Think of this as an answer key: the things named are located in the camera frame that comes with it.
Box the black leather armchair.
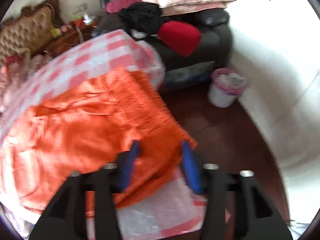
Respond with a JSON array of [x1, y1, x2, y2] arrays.
[[92, 0, 233, 72]]

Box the carved wooden nightstand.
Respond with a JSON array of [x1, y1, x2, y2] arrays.
[[35, 21, 98, 58]]

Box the white trash bin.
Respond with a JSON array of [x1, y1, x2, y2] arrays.
[[208, 68, 248, 108]]

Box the white cable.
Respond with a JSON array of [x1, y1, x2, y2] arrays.
[[75, 21, 85, 45]]

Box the orange pants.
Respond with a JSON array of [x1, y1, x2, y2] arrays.
[[1, 68, 196, 213]]

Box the pink checkered plastic sheet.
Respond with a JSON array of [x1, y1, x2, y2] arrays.
[[1, 30, 206, 239]]

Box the red garment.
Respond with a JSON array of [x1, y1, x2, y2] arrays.
[[157, 21, 202, 57]]

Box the magenta cloth on armchair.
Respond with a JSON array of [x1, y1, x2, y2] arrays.
[[104, 0, 142, 14]]

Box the tufted beige headboard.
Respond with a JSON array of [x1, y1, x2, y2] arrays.
[[1, 0, 65, 63]]

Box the black clothing pile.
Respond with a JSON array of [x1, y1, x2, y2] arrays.
[[118, 2, 164, 35]]

